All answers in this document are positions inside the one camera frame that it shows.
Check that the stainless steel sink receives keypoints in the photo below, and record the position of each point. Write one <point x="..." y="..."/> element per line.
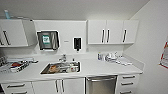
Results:
<point x="60" y="68"/>

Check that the small sink soap pump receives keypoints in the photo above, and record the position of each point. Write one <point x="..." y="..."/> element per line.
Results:
<point x="73" y="60"/>

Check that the stack of white dishes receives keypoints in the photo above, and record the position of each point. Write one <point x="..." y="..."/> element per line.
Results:
<point x="112" y="57"/>

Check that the chrome sink faucet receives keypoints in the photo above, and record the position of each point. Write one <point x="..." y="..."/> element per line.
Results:
<point x="63" y="58"/>

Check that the small wall label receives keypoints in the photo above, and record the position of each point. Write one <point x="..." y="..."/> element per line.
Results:
<point x="66" y="41"/>

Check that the white lower double-door cabinet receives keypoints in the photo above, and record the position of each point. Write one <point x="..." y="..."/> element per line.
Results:
<point x="60" y="86"/>

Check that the black wall soap dispenser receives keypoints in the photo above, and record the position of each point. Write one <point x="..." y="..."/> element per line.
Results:
<point x="77" y="44"/>

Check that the grey paper towel dispenser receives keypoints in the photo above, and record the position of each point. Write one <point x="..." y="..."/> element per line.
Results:
<point x="46" y="40"/>

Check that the white mug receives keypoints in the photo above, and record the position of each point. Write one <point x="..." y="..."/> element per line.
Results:
<point x="71" y="69"/>

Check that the stainless steel dishwasher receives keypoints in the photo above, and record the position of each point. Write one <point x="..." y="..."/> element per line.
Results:
<point x="101" y="86"/>

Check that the white wide drawer stack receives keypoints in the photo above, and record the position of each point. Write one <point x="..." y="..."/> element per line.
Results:
<point x="16" y="88"/>

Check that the orange bowl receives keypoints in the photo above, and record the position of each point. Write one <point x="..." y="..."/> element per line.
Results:
<point x="53" y="68"/>

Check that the white upper cabinet wide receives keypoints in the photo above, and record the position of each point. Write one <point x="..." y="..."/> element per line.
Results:
<point x="113" y="31"/>

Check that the white bottle blue label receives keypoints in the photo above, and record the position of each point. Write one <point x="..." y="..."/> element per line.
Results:
<point x="100" y="56"/>

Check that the red wall poster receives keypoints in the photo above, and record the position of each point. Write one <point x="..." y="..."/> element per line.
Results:
<point x="164" y="55"/>

